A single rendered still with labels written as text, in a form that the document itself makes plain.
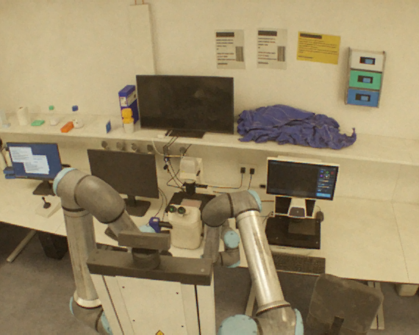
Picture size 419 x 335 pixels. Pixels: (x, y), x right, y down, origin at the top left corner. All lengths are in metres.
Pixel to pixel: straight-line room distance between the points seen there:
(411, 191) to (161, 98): 2.07
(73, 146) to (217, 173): 1.35
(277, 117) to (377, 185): 0.99
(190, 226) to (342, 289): 1.01
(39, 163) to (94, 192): 2.01
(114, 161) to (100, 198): 1.46
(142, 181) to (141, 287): 1.67
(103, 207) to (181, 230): 1.22
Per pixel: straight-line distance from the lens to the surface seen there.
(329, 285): 2.11
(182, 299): 1.05
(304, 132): 2.54
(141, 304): 1.12
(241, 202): 1.69
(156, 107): 2.77
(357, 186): 3.02
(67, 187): 1.30
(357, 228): 2.79
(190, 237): 2.43
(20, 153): 3.28
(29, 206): 3.29
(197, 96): 2.64
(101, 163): 2.74
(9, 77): 3.81
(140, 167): 2.60
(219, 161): 2.97
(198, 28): 2.76
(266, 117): 2.63
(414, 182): 3.08
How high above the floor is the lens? 2.49
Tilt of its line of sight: 33 degrees down
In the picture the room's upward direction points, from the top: 3 degrees counter-clockwise
